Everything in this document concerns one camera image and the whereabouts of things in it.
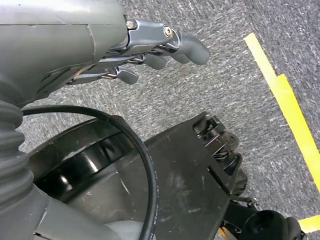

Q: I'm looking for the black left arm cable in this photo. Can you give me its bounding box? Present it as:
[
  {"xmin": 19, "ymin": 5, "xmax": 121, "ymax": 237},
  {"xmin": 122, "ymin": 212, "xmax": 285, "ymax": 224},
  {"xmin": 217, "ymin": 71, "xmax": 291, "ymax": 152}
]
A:
[{"xmin": 22, "ymin": 105, "xmax": 161, "ymax": 240}]

